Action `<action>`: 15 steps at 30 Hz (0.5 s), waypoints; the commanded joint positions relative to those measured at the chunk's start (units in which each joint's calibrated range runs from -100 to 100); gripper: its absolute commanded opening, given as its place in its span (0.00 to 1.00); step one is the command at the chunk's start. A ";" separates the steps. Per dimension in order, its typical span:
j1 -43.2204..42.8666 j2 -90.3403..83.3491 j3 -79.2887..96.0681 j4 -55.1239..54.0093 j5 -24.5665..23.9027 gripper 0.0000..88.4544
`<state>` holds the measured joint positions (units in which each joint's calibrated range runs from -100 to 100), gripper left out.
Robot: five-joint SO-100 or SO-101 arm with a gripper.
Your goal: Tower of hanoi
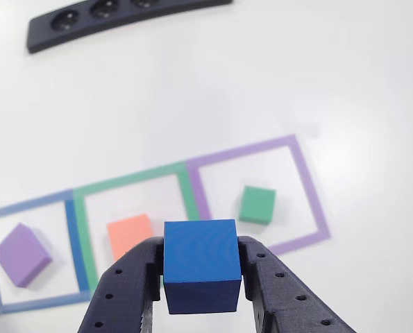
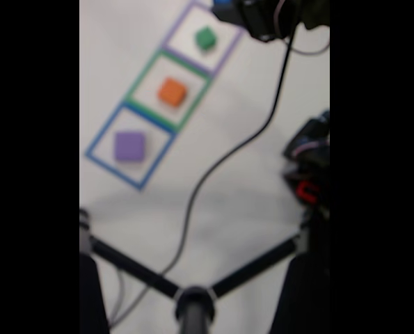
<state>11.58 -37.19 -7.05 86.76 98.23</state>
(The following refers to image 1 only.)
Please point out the orange cube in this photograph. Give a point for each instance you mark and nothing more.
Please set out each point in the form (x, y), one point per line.
(128, 232)

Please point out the small blue cube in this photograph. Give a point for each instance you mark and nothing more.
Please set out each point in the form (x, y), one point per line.
(201, 249)

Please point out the green cube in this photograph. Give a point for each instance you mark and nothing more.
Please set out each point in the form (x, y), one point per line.
(256, 204)

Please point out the purple block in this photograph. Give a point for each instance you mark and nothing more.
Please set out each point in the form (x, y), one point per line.
(20, 255)

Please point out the black power strip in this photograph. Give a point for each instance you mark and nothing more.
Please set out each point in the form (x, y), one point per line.
(39, 31)

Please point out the blue square frame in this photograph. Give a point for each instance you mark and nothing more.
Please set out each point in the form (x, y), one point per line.
(73, 249)

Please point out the purple square frame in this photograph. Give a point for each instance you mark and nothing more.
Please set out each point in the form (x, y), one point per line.
(310, 187)

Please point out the green square frame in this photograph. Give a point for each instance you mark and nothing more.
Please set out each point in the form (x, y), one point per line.
(187, 194)

